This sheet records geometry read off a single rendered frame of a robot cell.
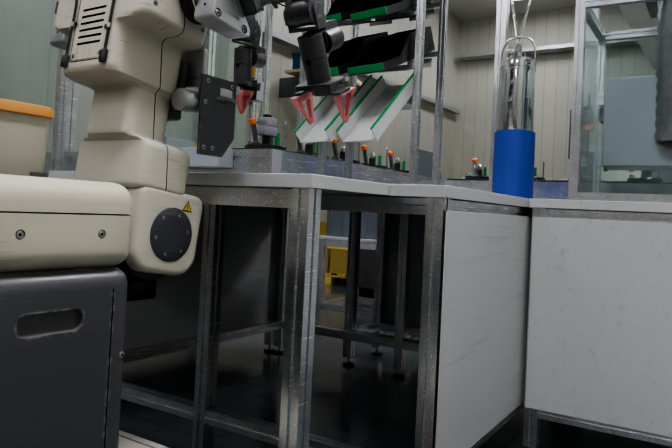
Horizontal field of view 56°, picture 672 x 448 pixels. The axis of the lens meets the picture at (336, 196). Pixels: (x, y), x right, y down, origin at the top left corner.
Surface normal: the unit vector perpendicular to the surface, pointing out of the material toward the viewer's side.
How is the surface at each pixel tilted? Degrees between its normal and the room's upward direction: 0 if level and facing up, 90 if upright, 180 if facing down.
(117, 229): 90
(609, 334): 90
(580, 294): 90
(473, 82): 90
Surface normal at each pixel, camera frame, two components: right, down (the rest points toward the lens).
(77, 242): 0.84, 0.03
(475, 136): -0.55, -0.04
